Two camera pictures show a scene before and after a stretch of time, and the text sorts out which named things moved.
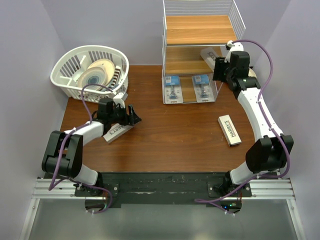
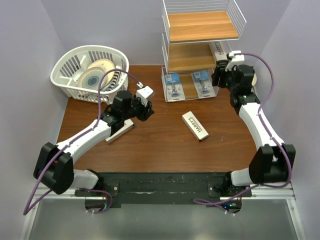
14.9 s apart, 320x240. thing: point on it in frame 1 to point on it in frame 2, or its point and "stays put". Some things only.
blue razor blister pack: x=172 y=90 stays put
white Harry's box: x=209 y=54 to x=218 y=51
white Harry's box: x=116 y=131 stays put
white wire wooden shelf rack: x=195 y=32 stays put
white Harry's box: x=229 y=130 to x=195 y=125
